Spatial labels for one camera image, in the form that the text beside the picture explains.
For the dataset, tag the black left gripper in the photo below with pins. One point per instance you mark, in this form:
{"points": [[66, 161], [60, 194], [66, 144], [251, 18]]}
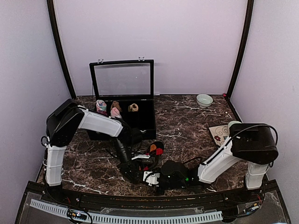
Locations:
{"points": [[131, 165]]}

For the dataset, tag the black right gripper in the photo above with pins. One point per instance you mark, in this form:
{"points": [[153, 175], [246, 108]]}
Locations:
{"points": [[161, 192]]}

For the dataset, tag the black argyle orange red sock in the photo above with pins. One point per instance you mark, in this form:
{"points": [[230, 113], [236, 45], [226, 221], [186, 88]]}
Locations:
{"points": [[153, 154]]}

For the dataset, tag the striped beige maroon sock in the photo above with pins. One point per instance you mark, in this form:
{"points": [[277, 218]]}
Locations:
{"points": [[133, 108]]}

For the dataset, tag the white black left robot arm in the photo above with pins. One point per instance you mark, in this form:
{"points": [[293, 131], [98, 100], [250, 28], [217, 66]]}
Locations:
{"points": [[61, 127]]}

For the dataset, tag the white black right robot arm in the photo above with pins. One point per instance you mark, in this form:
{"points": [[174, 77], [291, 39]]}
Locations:
{"points": [[254, 143]]}

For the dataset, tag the pink white rolled sock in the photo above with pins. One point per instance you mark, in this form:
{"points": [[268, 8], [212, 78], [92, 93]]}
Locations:
{"points": [[115, 113]]}

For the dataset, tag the magenta rolled sock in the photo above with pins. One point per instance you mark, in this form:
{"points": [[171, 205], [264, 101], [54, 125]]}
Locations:
{"points": [[102, 112]]}

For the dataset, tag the square floral plate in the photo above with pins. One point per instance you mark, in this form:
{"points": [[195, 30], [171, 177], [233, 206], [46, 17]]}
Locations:
{"points": [[219, 133]]}

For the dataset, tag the brown rolled sock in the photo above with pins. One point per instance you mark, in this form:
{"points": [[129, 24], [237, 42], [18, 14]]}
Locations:
{"points": [[115, 104]]}

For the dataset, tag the multicolour rolled sock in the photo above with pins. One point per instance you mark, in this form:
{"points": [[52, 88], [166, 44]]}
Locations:
{"points": [[101, 106]]}

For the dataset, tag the small circuit board left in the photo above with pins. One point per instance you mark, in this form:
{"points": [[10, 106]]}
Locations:
{"points": [[76, 215]]}

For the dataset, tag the black box with glass lid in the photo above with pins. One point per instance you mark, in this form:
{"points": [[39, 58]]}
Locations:
{"points": [[128, 82]]}

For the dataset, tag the pale green bowl on plate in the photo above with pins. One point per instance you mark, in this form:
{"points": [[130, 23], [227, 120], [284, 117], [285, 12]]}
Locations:
{"points": [[233, 122]]}

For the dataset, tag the pale green bowl at back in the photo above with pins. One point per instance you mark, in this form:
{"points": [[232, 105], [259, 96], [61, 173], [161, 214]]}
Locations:
{"points": [[204, 100]]}

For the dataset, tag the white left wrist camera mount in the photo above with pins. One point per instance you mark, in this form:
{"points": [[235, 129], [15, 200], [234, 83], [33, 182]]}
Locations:
{"points": [[141, 156]]}

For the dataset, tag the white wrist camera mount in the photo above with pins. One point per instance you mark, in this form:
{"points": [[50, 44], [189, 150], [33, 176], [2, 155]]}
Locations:
{"points": [[151, 178], [141, 156]]}

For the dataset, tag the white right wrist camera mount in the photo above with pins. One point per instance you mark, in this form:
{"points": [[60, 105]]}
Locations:
{"points": [[151, 178]]}

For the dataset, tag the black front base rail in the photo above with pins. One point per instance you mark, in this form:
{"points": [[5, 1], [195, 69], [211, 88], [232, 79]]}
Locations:
{"points": [[219, 200]]}

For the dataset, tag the black left frame post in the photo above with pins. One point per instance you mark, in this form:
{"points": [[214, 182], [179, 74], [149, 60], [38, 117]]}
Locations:
{"points": [[59, 47]]}

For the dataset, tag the black frame post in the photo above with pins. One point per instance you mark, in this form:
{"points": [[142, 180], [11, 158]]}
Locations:
{"points": [[242, 47], [59, 47]]}

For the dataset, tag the black right frame post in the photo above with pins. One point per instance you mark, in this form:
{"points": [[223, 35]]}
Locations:
{"points": [[242, 47]]}

